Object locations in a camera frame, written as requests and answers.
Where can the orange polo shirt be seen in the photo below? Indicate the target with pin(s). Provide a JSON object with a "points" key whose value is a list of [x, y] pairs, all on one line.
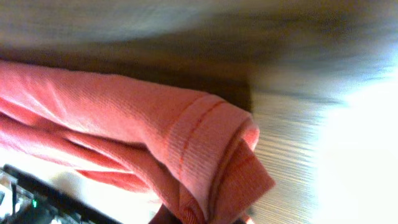
{"points": [[194, 150]]}

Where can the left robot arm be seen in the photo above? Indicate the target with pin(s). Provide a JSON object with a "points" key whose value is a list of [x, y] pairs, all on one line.
{"points": [[26, 199]]}

